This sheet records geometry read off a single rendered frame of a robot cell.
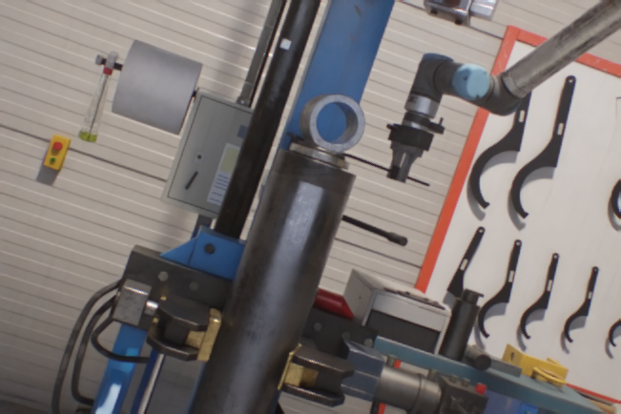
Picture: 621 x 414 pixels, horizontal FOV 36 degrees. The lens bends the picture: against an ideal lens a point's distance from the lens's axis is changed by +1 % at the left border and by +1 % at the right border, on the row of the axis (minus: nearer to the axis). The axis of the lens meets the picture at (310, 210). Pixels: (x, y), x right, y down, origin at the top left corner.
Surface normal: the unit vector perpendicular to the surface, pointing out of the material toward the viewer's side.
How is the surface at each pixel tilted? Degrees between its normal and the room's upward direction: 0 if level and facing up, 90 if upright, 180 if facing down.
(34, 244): 90
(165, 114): 124
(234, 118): 90
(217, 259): 90
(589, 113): 90
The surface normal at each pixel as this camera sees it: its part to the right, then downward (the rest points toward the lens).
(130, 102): -0.09, 0.59
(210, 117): 0.11, 0.07
